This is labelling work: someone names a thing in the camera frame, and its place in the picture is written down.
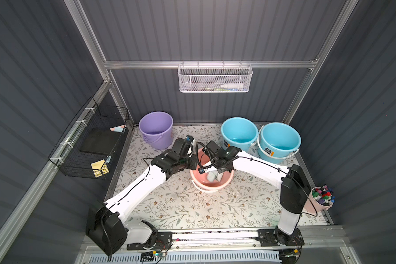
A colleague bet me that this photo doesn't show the pink plastic bucket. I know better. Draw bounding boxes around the pink plastic bucket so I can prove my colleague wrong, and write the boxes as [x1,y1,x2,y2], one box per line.
[190,166,234,193]

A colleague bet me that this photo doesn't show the black wire wall basket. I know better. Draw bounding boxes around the black wire wall basket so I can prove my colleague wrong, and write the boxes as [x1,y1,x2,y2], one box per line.
[48,99,130,180]

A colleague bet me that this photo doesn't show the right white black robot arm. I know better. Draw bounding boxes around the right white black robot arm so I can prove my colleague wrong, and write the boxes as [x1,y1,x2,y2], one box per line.
[196,141,308,236]

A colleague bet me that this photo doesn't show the floral patterned table mat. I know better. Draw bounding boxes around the floral patterned table mat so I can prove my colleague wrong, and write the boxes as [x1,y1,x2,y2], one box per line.
[113,123,327,231]

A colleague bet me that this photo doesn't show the pink cup of markers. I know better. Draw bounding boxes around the pink cup of markers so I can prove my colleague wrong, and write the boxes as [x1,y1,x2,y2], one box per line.
[304,185,335,213]

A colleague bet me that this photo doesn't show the yellow sticky note pad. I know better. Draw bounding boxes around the yellow sticky note pad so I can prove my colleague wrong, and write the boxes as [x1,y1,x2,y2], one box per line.
[91,159,110,178]

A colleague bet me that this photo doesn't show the mint green microfiber cloth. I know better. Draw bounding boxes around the mint green microfiber cloth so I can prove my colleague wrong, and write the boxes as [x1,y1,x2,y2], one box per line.
[207,170,223,183]

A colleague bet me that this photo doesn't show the teal plastic bucket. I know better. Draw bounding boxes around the teal plastic bucket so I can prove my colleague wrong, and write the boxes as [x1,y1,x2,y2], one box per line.
[257,122,301,164]
[221,117,259,152]

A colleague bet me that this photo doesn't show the black notebook in basket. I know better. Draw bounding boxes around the black notebook in basket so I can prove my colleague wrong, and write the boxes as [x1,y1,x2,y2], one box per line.
[79,129,122,155]

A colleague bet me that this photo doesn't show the white wire mesh basket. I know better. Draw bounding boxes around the white wire mesh basket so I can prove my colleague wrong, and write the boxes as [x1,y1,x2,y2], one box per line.
[177,63,253,93]

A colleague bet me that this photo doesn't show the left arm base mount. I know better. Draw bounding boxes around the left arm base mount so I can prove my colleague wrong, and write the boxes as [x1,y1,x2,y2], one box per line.
[126,231,173,250]

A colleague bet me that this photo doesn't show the white bottle in basket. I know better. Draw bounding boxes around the white bottle in basket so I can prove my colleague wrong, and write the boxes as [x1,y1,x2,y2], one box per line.
[221,83,244,90]

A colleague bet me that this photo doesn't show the purple plastic bucket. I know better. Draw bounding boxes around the purple plastic bucket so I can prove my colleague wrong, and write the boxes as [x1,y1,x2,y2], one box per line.
[139,112,173,150]

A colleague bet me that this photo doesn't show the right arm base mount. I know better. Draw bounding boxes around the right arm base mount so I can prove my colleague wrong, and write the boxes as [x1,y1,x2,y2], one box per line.
[256,227,305,247]

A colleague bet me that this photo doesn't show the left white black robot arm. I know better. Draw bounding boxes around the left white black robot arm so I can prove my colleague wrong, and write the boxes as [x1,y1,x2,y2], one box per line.
[86,135,198,257]

